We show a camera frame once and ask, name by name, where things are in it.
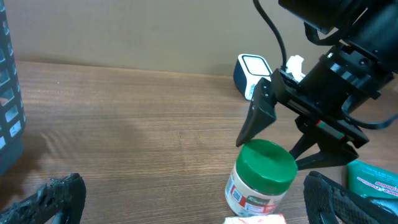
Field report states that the right black camera cable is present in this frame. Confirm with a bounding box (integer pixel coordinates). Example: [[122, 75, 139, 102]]
[[252, 0, 398, 131]]

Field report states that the green 3M gloves package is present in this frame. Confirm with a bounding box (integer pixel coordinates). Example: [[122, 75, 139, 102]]
[[346, 160, 397, 215]]

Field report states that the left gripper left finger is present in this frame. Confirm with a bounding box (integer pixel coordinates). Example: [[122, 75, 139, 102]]
[[1, 173, 86, 224]]

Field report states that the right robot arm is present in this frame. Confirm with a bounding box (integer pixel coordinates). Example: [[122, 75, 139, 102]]
[[236, 0, 397, 170]]

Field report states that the green lid jar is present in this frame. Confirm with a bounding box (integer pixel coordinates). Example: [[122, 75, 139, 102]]
[[224, 139, 298, 217]]

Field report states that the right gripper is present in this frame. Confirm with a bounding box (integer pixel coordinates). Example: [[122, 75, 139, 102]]
[[236, 69, 369, 170]]

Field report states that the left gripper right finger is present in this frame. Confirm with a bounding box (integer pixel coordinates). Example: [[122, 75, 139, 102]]
[[303, 171, 397, 224]]

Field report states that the white barcode scanner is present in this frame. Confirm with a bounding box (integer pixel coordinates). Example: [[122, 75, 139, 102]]
[[233, 54, 272, 101]]

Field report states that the grey plastic shopping basket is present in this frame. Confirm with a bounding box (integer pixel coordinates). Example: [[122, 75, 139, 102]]
[[1, 1, 26, 175]]

